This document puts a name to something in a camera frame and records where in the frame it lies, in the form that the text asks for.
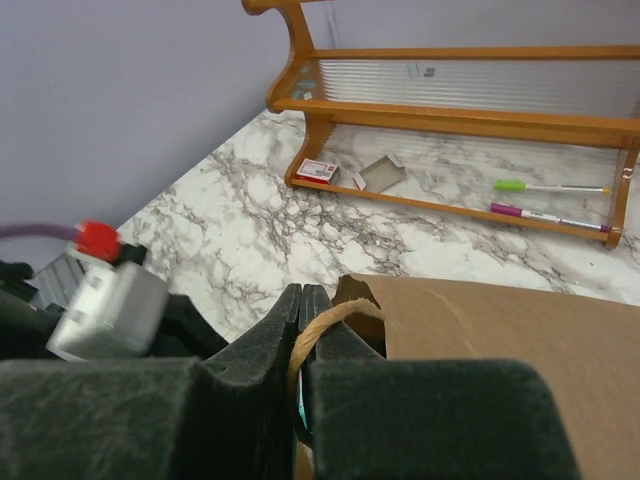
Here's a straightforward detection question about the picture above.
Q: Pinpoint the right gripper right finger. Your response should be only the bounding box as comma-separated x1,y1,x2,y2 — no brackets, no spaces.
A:
298,283,581,480

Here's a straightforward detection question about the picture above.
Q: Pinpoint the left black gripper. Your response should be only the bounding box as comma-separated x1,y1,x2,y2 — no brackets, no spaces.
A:
1,262,228,360

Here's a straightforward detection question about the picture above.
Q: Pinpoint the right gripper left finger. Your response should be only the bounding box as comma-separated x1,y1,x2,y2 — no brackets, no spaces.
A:
1,284,302,479

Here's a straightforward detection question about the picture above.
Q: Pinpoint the brown paper bag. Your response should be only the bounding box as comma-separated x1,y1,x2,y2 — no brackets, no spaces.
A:
290,274,639,479

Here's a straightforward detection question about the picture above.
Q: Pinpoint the purple capped marker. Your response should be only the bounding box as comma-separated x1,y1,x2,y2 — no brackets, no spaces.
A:
490,203,609,233

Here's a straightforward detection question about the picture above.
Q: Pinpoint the red white staple box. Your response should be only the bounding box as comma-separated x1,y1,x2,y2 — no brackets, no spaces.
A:
296,158,340,185

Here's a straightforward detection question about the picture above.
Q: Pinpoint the green capped marker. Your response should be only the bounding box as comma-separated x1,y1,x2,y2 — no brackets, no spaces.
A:
494,180,610,195

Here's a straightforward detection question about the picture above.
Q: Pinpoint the wooden three-tier rack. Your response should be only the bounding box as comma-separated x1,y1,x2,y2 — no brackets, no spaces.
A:
244,1,639,249

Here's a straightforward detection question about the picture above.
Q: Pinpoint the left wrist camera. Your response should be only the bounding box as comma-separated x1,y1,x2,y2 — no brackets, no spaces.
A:
31,221,168,361

